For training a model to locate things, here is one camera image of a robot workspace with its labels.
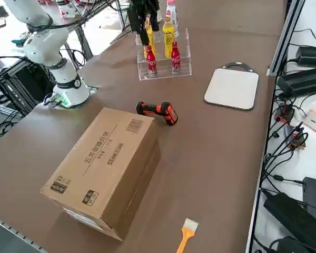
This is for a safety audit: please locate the orange black barcode scanner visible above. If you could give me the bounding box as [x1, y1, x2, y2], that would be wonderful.
[135, 101, 179, 127]

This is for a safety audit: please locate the long black power adapter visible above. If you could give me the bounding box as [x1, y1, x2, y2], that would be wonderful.
[276, 65, 316, 97]

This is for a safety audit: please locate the yellow drink bottle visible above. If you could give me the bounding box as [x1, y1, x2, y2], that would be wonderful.
[162, 17, 176, 59]
[144, 20, 156, 61]

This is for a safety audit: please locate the white board black handle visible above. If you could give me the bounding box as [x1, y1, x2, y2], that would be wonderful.
[203, 62, 260, 111]

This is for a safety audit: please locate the clear acrylic stepped shelf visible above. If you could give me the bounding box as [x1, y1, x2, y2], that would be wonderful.
[135, 27, 193, 82]

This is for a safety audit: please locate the white bottle pink cap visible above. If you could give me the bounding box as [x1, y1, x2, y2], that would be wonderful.
[165, 0, 180, 38]

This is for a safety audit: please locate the aluminium frame post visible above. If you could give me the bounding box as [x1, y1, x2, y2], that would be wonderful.
[266, 0, 306, 77]

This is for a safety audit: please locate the brown cardboard box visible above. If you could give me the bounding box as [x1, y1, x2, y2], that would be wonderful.
[39, 106, 162, 242]

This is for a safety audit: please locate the yellow handled brush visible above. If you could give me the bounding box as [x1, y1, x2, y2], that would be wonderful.
[175, 218, 200, 253]

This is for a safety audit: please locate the black orange power plug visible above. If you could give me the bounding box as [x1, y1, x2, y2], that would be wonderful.
[289, 126, 309, 150]
[275, 104, 295, 123]

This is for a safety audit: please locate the green lit circuit board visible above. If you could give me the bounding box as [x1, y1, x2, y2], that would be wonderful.
[43, 92, 71, 109]

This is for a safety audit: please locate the red cola bottle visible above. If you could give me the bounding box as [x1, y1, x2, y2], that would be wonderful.
[145, 44, 158, 77]
[170, 41, 182, 75]

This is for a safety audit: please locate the grey aluminium rail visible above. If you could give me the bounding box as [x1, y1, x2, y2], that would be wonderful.
[0, 212, 47, 253]

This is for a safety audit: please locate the large black power adapter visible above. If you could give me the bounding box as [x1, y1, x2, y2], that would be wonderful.
[263, 192, 316, 251]

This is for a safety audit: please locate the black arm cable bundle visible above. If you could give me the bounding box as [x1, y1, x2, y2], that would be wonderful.
[25, 0, 115, 31]

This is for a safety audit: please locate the black controller box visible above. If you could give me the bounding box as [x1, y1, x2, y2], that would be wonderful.
[14, 63, 56, 103]

